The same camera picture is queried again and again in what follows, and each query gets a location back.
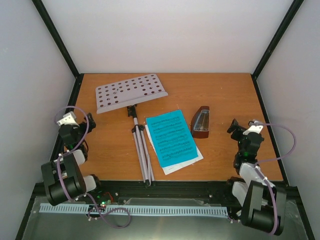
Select brown wooden metronome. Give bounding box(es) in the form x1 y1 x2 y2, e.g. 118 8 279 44
190 106 210 139

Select white tripod music stand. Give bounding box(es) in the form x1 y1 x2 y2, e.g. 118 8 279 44
95 73 168 187

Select blue music sheet folder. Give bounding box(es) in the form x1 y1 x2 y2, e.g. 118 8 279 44
146 110 198 168

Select white music sheet paper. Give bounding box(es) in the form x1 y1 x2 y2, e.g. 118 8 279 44
144 125 204 175

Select clear plastic metronome cover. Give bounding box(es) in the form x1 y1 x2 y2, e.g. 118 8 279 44
193 109 210 132

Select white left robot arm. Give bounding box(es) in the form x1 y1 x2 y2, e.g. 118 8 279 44
41 111 104 206

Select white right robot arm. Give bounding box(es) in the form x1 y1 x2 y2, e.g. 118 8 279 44
227 119 287 236

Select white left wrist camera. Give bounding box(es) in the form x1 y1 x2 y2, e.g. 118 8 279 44
56 111 78 126

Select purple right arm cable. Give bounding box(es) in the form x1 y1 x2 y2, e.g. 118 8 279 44
228 122 298 236

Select black enclosure frame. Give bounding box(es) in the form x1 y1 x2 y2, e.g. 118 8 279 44
16 0 315 240

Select white slotted cable duct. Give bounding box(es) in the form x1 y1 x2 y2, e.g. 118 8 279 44
39 203 228 219

